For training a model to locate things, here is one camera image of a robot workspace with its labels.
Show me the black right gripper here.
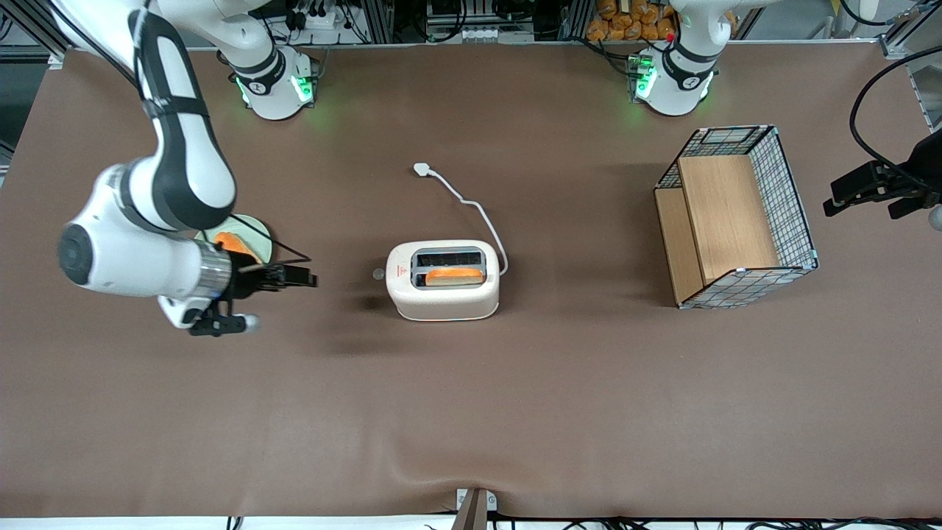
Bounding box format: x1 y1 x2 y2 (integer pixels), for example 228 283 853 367
218 250 319 301

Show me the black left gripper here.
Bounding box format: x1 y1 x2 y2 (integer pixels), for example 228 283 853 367
822 128 942 218

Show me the white two-slot toaster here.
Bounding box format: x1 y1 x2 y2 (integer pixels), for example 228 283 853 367
386 240 501 322

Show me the green round plate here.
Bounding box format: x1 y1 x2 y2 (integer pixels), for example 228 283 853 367
193 214 273 267

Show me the triangular golden pastry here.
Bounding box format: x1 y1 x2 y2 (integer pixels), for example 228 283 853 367
214 232 263 264

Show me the wooden two-step shelf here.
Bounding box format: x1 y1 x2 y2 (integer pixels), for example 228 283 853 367
654 155 782 305

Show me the toast slice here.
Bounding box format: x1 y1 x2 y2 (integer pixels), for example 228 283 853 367
425 268 486 287

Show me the white power strip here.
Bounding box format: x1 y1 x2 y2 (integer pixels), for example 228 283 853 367
291 6 341 32

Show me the bag of bread rolls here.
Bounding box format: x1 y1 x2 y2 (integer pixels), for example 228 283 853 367
585 0 679 43

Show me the wire mesh basket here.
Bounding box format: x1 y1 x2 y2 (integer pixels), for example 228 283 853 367
654 124 820 311

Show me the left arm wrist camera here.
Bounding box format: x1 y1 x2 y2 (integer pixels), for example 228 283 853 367
888 193 942 232

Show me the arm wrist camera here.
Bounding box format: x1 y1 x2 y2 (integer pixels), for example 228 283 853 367
888 193 942 232
157 294 261 338

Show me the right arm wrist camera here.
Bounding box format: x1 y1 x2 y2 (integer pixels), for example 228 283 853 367
157 294 261 338

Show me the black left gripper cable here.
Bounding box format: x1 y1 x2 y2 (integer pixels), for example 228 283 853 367
849 46 942 177

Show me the aluminium frame strut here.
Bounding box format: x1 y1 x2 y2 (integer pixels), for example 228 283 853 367
0 0 82 71
879 0 942 61

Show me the white toaster power cord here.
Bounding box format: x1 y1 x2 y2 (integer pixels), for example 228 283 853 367
413 163 510 278

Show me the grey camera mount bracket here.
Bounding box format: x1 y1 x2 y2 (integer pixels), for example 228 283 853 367
450 487 498 530

